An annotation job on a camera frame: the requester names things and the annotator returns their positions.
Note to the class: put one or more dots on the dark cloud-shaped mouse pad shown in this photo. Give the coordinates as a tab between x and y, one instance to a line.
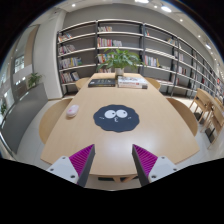
116	126

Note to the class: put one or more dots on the green potted plant white pot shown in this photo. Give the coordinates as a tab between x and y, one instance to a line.
119	60

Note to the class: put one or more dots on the ceiling spot lights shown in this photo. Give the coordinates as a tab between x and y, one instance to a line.
166	9

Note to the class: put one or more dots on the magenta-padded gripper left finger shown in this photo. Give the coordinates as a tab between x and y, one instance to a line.
63	166

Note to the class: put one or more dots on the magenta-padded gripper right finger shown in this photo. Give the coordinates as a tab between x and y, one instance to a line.
160	166

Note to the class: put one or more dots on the small green leafy plant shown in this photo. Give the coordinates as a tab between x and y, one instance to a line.
3	108
34	79

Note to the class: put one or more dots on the round-backed light wooden chair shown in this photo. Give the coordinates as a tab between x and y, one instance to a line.
154	83
185	115
81	83
51	123

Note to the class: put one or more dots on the pale pink computer mouse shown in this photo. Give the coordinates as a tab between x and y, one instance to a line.
72	110

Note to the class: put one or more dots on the black hardcover book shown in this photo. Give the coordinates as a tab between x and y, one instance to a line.
101	83

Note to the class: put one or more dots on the red-lettered white book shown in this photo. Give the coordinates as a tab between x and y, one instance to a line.
132	86

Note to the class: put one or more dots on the white-covered large book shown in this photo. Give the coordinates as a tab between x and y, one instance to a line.
132	80

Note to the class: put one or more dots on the grey bookshelf unit with books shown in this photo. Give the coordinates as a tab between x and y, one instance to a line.
80	50

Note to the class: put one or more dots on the slatted light wooden chairs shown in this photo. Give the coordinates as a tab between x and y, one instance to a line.
202	100

